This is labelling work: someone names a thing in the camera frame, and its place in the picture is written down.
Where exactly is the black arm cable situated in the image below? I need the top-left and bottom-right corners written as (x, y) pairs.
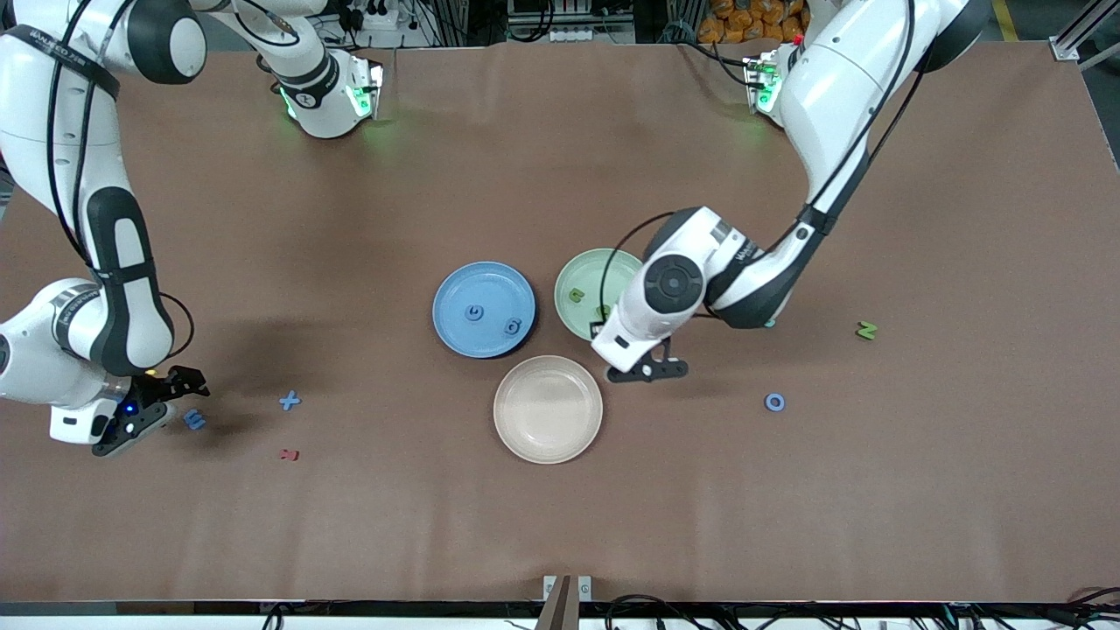
top-left (45, 0), bottom-right (198, 364)
top-left (598, 0), bottom-right (942, 320)

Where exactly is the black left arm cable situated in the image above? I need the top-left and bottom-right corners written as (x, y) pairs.
top-left (598, 0), bottom-right (942, 320)

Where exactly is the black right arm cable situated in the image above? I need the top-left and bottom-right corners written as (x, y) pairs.
top-left (45, 0), bottom-right (198, 364)

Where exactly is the beige plate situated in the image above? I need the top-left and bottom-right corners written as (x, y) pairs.
top-left (493, 354), bottom-right (604, 465)

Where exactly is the white power strip with plugs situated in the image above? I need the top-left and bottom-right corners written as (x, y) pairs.
top-left (346, 0), bottom-right (405, 32)

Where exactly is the green plate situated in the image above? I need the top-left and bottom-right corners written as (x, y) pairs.
top-left (554, 248), bottom-right (648, 344)

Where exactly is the aluminium frame post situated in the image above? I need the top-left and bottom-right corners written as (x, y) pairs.
top-left (1050, 0), bottom-right (1120, 62)

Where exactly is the metal table edge bracket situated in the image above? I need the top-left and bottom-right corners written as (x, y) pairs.
top-left (542, 575), bottom-right (593, 630)

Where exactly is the brown table cover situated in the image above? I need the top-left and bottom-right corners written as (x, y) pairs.
top-left (0, 39), bottom-right (1120, 605)

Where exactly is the black base cable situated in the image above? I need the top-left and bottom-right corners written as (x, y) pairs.
top-left (678, 39), bottom-right (755, 88)

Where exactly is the blue plate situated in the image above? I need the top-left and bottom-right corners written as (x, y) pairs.
top-left (432, 261), bottom-right (536, 360)

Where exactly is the black cable bundle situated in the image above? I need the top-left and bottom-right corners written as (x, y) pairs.
top-left (604, 593), bottom-right (762, 630)

